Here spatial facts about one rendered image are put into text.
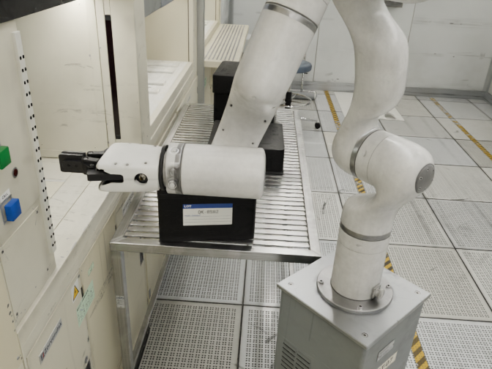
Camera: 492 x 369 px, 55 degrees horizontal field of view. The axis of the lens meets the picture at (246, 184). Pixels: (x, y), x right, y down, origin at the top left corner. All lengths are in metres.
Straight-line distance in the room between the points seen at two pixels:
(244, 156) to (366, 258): 0.50
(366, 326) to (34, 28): 1.22
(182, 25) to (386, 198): 2.12
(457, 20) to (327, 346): 5.01
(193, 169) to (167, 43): 2.26
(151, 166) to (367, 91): 0.45
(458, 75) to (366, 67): 5.14
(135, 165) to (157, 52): 2.26
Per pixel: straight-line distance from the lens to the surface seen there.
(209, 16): 4.42
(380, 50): 0.93
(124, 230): 1.45
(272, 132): 1.90
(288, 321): 1.29
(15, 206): 0.92
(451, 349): 2.35
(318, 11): 0.76
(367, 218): 1.08
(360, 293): 1.20
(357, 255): 1.14
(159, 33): 2.96
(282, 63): 0.73
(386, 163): 1.00
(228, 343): 2.14
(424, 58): 5.89
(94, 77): 1.54
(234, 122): 0.84
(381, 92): 0.95
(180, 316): 2.26
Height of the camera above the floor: 1.54
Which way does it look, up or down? 27 degrees down
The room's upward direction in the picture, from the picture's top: 3 degrees clockwise
